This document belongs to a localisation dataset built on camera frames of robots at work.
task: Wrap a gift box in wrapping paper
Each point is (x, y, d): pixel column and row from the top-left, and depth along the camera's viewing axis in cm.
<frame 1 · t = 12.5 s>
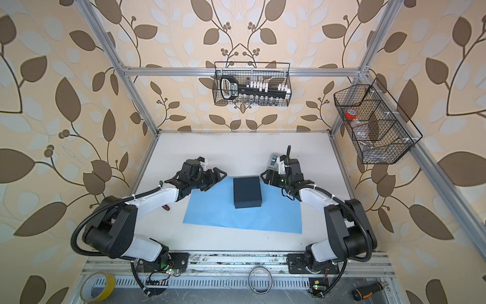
left hand: (220, 175, 87), fingers open
right hand: (267, 177, 91), fingers open
blue wrapping paper sheet: (280, 211, 91), on the table
dark navy gift box: (247, 192, 88), point 8 cm above the table
grey tape dispenser: (273, 163, 104), point 4 cm above the table

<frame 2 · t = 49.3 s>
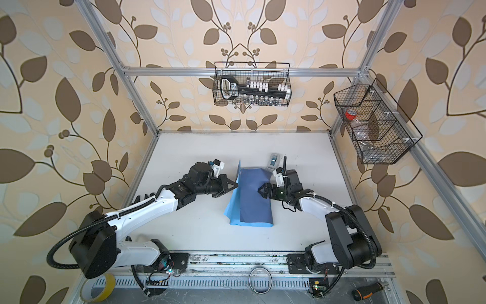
left hand: (237, 183, 77), fingers closed
right hand: (266, 192, 91), fingers open
blue wrapping paper sheet: (247, 206, 86), point 7 cm above the table
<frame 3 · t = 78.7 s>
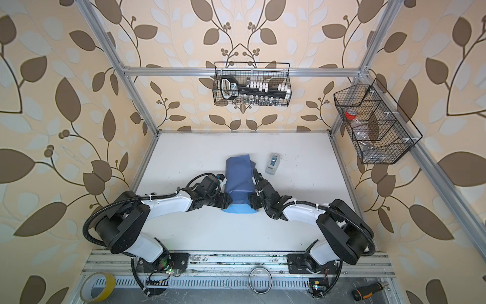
left hand: (225, 197, 90), fingers open
right hand: (254, 195, 91), fingers open
blue wrapping paper sheet: (240, 184, 91), point 8 cm above the table
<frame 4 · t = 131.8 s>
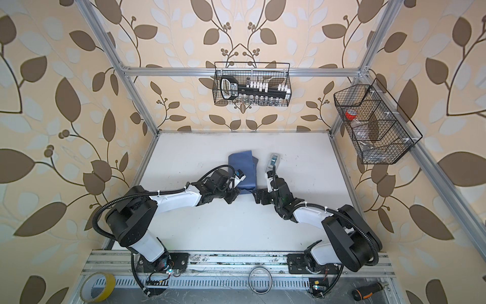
left hand: (236, 187, 89), fingers closed
right hand: (260, 191, 91), fingers open
blue wrapping paper sheet: (245, 161, 99), point 9 cm above the table
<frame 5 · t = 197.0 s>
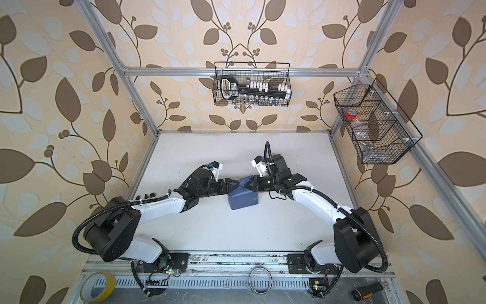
left hand: (232, 183, 85), fingers open
right hand: (244, 186, 80), fingers closed
blue wrapping paper sheet: (242, 197, 83), point 12 cm above the table
